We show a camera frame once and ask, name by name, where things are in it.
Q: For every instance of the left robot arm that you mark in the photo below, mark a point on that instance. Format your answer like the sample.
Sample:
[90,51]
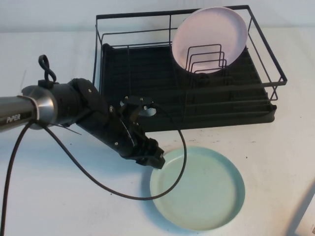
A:
[66,103]

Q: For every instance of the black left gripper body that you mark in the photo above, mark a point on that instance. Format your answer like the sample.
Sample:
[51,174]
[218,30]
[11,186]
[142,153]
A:
[110,130]

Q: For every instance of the black plastic drip tray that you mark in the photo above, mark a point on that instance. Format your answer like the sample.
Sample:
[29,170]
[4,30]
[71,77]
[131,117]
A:
[147,73]

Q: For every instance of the pink round plate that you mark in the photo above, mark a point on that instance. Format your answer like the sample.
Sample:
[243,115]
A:
[209,32]

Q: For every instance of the grey metal frame bar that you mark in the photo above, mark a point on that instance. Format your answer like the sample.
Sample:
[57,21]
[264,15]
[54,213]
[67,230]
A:
[299,216]

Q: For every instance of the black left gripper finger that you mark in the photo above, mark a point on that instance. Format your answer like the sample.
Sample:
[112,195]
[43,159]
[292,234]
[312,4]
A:
[155,150]
[150,163]

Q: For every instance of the mint green round plate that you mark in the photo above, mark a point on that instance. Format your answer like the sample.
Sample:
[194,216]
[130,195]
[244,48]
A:
[204,191]

